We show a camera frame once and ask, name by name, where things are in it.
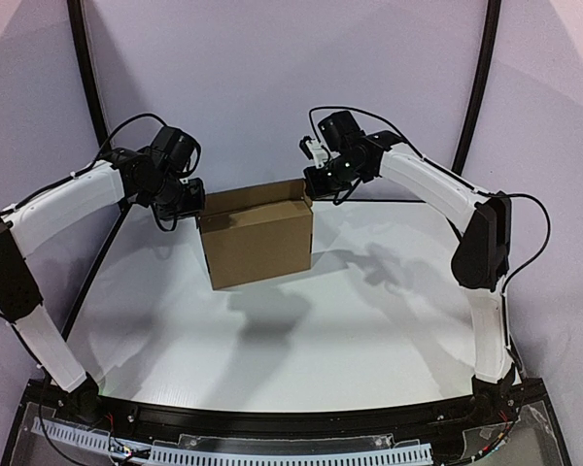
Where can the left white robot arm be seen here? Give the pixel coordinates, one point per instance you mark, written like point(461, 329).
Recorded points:
point(158, 177)

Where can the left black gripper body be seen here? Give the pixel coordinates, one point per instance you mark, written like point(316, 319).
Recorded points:
point(194, 198)

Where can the left black frame post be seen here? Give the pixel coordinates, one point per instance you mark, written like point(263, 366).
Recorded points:
point(77, 23)

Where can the right black frame post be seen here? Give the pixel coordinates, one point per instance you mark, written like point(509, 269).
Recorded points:
point(478, 87)

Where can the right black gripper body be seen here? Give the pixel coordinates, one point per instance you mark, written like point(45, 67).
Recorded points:
point(313, 178)

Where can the brown cardboard box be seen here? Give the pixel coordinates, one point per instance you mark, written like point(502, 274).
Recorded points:
point(257, 233)

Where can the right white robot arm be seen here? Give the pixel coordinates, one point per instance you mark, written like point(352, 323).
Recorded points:
point(343, 156)

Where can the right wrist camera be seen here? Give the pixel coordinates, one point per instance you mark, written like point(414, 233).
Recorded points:
point(315, 151)

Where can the black front frame rail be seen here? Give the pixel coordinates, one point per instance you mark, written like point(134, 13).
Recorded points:
point(146, 420)

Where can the black frame post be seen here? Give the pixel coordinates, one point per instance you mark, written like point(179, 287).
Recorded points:
point(478, 87)
point(77, 23)

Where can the white slotted cable duct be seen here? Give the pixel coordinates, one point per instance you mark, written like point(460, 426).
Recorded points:
point(202, 450)

